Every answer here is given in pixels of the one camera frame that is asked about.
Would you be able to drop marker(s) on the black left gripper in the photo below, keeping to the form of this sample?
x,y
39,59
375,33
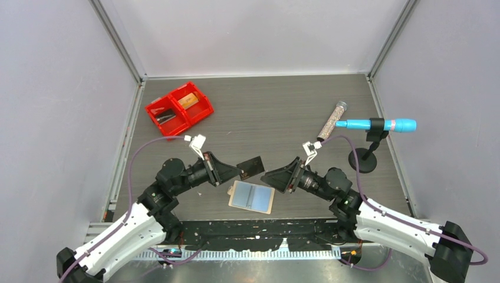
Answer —
x,y
217,172

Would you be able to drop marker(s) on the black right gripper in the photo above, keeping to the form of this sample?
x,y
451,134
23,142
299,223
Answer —
x,y
290,175

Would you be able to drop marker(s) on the black credit card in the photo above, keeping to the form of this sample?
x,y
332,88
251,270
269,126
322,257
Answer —
x,y
250,168

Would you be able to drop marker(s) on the beige leather card holder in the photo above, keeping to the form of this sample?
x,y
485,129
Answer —
x,y
251,197

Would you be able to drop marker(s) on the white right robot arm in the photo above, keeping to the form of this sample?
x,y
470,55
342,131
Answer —
x,y
444,249

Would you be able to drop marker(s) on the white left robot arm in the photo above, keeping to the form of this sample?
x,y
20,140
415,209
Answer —
x,y
149,221

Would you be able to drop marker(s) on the black card in bin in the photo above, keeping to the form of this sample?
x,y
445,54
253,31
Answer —
x,y
165,116

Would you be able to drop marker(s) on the orange card in bin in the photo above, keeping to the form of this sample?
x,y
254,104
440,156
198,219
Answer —
x,y
188,100

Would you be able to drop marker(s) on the red divided plastic bin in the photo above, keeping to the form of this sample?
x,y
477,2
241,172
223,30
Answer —
x,y
185,119

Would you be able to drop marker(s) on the glittery silver tube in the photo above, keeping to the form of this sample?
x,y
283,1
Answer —
x,y
329,126

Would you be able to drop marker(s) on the blue toy microphone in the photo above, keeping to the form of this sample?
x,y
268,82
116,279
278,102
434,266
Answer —
x,y
395,125

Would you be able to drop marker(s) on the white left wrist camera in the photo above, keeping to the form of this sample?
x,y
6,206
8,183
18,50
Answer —
x,y
196,143

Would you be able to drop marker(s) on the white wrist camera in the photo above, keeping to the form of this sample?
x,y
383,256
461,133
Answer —
x,y
310,149
196,143

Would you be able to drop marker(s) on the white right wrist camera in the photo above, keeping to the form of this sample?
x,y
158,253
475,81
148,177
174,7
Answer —
x,y
310,149

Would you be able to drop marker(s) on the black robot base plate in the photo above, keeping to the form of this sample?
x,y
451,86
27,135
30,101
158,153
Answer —
x,y
259,235

